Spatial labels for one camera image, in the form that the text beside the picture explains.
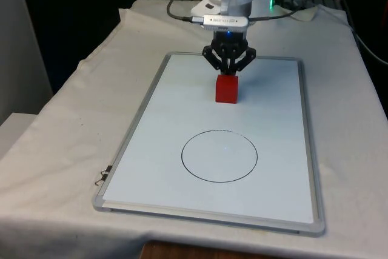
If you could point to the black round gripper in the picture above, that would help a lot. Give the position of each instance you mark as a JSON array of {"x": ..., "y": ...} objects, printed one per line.
[{"x": 228, "y": 39}]

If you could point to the red cube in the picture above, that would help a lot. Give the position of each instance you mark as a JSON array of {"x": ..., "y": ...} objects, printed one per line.
[{"x": 226, "y": 88}]

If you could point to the black binder clip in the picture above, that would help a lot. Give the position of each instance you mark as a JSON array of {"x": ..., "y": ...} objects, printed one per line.
[{"x": 103, "y": 175}]

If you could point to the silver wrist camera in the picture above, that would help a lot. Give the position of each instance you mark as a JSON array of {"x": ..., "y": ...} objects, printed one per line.
[{"x": 222, "y": 20}]

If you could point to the flat whiteboard with silver frame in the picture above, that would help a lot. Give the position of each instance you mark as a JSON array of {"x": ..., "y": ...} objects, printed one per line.
[{"x": 212, "y": 146}]

